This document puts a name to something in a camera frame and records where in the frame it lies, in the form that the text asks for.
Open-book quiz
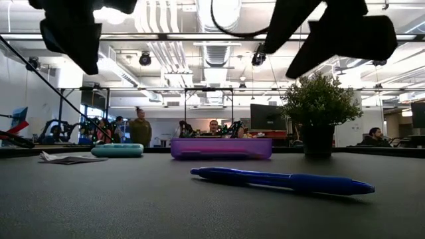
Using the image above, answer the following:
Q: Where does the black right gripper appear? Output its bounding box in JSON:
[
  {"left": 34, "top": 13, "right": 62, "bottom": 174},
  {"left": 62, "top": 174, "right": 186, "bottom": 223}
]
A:
[{"left": 264, "top": 0, "right": 398, "bottom": 80}]

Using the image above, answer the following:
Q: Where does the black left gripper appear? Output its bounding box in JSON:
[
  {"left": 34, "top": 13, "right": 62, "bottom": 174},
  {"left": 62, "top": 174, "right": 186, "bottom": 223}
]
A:
[{"left": 28, "top": 0, "right": 137, "bottom": 76}]

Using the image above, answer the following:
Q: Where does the blue ballpoint pen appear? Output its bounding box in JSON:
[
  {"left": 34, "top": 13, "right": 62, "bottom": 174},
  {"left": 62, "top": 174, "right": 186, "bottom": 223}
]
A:
[{"left": 190, "top": 167, "right": 376, "bottom": 197}]

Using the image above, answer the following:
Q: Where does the green potted plant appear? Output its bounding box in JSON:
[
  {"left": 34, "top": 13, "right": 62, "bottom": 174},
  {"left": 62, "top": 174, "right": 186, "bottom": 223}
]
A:
[{"left": 280, "top": 72, "right": 365, "bottom": 159}]

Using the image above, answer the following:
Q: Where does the blue lit monitor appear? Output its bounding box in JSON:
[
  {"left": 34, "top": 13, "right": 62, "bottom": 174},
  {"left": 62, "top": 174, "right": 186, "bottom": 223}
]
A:
[{"left": 11, "top": 106, "right": 29, "bottom": 129}]

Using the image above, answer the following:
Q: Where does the black computer monitor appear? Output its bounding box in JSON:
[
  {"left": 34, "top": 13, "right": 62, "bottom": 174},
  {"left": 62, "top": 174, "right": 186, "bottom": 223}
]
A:
[
  {"left": 250, "top": 104, "right": 288, "bottom": 131},
  {"left": 410, "top": 101, "right": 425, "bottom": 130}
]

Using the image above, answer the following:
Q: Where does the purple plastic pencil case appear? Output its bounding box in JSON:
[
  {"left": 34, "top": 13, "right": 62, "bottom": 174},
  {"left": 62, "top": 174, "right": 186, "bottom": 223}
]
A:
[{"left": 170, "top": 138, "right": 273, "bottom": 161}]

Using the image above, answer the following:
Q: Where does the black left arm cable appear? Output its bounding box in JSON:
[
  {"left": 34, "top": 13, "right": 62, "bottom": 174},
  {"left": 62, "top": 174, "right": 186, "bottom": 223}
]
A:
[{"left": 0, "top": 34, "right": 114, "bottom": 143}]

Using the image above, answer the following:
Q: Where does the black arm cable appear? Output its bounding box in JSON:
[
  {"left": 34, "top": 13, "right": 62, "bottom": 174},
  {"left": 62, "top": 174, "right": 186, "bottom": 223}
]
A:
[
  {"left": 0, "top": 34, "right": 114, "bottom": 143},
  {"left": 210, "top": 0, "right": 272, "bottom": 39}
]

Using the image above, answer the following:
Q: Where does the black background rig frame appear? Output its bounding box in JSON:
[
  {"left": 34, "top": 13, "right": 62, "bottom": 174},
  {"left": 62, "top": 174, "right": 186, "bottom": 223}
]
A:
[
  {"left": 58, "top": 86, "right": 110, "bottom": 144},
  {"left": 184, "top": 87, "right": 234, "bottom": 129}
]

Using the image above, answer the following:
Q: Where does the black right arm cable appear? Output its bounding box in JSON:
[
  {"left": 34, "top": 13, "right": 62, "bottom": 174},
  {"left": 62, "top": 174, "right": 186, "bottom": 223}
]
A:
[{"left": 210, "top": 0, "right": 272, "bottom": 39}]

